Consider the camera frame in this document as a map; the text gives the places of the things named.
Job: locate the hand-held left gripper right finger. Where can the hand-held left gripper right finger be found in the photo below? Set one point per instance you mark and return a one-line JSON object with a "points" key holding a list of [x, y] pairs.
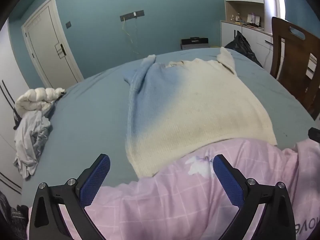
{"points": [[226, 180]]}

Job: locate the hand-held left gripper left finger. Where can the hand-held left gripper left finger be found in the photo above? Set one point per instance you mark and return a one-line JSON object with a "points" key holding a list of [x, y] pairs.
{"points": [[96, 180]]}

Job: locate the blue and cream knit sweater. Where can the blue and cream knit sweater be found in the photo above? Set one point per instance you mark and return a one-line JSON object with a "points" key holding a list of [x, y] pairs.
{"points": [[200, 105]]}

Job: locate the bed with blue sheet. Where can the bed with blue sheet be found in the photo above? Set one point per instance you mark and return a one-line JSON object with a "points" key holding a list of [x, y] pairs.
{"points": [[87, 117]]}

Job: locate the pink checked quilt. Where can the pink checked quilt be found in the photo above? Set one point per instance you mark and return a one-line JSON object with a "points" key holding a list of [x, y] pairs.
{"points": [[162, 200]]}

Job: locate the grey crumpled cloth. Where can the grey crumpled cloth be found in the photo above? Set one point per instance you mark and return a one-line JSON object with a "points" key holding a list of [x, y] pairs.
{"points": [[30, 135]]}

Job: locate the brown wooden chair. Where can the brown wooden chair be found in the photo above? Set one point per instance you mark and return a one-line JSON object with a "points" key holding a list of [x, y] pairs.
{"points": [[280, 55]]}

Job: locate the dark cloth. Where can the dark cloth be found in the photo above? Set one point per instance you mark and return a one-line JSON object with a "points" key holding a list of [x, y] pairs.
{"points": [[12, 217]]}

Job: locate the white down jacket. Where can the white down jacket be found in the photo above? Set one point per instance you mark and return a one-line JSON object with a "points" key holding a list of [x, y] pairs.
{"points": [[32, 100]]}

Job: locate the black plastic bag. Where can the black plastic bag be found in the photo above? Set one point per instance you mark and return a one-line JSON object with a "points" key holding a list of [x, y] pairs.
{"points": [[241, 46]]}

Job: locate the white box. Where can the white box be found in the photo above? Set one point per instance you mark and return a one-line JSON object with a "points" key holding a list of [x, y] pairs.
{"points": [[253, 19]]}

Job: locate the white low cabinet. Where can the white low cabinet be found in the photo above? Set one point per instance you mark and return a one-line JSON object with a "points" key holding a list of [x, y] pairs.
{"points": [[228, 35]]}

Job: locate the white wardrobe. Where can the white wardrobe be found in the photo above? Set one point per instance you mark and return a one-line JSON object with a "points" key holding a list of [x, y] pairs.
{"points": [[7, 80]]}

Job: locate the white door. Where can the white door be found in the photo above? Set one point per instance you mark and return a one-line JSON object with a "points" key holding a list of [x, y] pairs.
{"points": [[47, 42]]}

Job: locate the grey wall switch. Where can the grey wall switch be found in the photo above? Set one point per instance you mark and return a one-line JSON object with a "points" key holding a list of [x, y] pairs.
{"points": [[68, 24]]}

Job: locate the grey wall bracket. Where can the grey wall bracket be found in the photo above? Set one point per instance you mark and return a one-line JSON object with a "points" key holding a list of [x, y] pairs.
{"points": [[130, 16]]}

